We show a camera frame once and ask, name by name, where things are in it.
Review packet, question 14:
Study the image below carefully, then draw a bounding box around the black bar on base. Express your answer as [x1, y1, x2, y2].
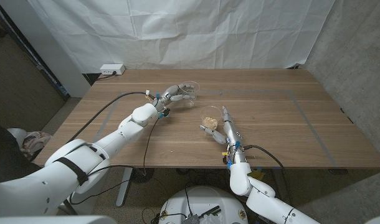
[198, 205, 222, 218]

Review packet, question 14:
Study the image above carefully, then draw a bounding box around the person's dark trouser leg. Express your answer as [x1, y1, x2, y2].
[0, 118, 43, 183]

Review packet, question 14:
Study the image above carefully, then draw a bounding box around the white square pillar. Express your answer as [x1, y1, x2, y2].
[0, 0, 91, 98]

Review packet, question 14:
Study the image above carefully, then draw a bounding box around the white table leg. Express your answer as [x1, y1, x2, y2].
[116, 167, 133, 208]

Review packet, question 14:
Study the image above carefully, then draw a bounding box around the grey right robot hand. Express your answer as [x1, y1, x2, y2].
[199, 105, 249, 164]

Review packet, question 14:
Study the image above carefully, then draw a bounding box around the white creased backdrop sheet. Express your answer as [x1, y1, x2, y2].
[27, 0, 336, 74]

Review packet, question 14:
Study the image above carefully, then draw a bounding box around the yellow container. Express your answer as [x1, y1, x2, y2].
[250, 167, 266, 182]

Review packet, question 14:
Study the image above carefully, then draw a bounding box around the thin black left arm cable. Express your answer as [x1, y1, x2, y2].
[70, 117, 162, 205]

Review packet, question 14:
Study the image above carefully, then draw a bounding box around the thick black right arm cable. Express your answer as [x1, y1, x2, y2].
[243, 144, 292, 206]

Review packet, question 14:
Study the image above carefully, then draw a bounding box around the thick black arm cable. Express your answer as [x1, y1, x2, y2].
[67, 91, 153, 144]
[243, 144, 292, 206]

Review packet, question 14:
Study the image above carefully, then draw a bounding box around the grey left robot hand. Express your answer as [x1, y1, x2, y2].
[152, 83, 197, 114]

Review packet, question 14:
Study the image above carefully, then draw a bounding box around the white power strip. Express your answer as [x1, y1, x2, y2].
[100, 63, 126, 76]

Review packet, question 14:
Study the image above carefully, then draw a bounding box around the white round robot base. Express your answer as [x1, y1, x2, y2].
[158, 185, 249, 224]

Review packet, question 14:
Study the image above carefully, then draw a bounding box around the patterned cloth bag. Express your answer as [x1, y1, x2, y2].
[20, 131, 52, 159]

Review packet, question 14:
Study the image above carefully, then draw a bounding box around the black round floor object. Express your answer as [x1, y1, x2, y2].
[130, 167, 155, 184]

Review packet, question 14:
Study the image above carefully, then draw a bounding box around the black power strip cord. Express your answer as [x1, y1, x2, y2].
[96, 70, 118, 81]

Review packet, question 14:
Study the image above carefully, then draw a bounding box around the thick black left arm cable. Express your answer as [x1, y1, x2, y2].
[67, 91, 153, 144]

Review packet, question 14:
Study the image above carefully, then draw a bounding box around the brown sugar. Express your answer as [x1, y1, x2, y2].
[202, 116, 219, 135]

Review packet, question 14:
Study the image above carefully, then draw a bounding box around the grey mesh box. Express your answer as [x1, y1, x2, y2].
[183, 213, 201, 224]

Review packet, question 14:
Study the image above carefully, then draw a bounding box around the white robot torso edge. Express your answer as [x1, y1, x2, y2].
[0, 214, 118, 224]

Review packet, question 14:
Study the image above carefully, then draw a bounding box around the white round bucket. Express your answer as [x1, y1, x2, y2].
[6, 128, 27, 147]

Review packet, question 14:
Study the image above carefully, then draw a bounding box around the clear plastic cup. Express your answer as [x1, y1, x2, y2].
[179, 80, 201, 108]
[199, 105, 224, 136]

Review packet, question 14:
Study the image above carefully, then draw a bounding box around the grey table leg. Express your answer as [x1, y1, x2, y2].
[272, 169, 292, 207]

